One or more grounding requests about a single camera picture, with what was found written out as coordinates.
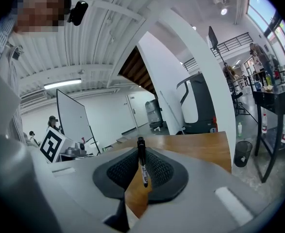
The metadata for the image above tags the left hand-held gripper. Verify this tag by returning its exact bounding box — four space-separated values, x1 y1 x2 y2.
39 126 88 164

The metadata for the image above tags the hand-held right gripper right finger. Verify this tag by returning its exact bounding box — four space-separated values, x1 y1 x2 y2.
129 147 275 233

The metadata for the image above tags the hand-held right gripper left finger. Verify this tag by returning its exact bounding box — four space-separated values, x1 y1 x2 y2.
47 147 141 233

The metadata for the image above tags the black marker pen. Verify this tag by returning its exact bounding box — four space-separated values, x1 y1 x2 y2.
136 136 153 189

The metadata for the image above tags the white board on stand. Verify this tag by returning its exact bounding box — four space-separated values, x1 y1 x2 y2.
55 88 102 156

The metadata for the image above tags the long ceiling light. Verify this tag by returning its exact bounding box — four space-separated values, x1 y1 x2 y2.
43 79 83 90

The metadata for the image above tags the black mesh wastebasket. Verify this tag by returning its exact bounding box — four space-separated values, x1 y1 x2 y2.
234 140 253 168

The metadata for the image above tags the white and black floor robot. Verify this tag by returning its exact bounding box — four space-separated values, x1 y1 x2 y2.
175 72 218 135

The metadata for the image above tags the grey stacked bins cart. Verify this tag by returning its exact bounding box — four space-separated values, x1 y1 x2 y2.
145 99 164 129

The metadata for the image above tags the person's striped shirt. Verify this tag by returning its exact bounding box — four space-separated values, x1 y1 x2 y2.
0 16 37 148

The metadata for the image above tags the wooden staircase underside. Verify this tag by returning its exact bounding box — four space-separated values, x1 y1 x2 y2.
117 46 155 93

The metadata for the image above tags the black glass-top table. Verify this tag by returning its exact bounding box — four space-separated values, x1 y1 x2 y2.
252 77 285 183

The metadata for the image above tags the person's head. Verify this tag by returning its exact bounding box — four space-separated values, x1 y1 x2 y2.
12 0 72 33

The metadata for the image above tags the black metal railing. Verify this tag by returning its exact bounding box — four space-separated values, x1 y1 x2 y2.
211 32 251 58

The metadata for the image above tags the black head-mounted camera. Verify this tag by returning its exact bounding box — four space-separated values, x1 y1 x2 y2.
66 0 89 27

